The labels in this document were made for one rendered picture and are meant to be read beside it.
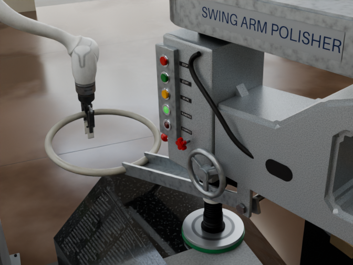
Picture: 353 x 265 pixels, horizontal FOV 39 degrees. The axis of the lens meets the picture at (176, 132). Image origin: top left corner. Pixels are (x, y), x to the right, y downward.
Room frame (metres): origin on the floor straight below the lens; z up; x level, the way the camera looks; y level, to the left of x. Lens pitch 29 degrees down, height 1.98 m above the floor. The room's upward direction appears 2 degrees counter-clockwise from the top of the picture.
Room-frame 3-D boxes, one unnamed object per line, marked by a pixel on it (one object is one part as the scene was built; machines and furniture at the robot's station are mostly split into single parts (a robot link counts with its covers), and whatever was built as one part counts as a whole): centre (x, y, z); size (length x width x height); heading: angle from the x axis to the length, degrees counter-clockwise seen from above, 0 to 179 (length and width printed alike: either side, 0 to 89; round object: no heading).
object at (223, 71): (1.29, -0.17, 1.34); 0.36 x 0.22 x 0.45; 41
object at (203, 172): (1.18, -0.10, 1.22); 0.15 x 0.10 x 0.15; 41
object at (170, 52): (1.33, 0.02, 1.39); 0.08 x 0.03 x 0.28; 41
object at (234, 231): (1.35, -0.12, 0.86); 0.21 x 0.21 x 0.01
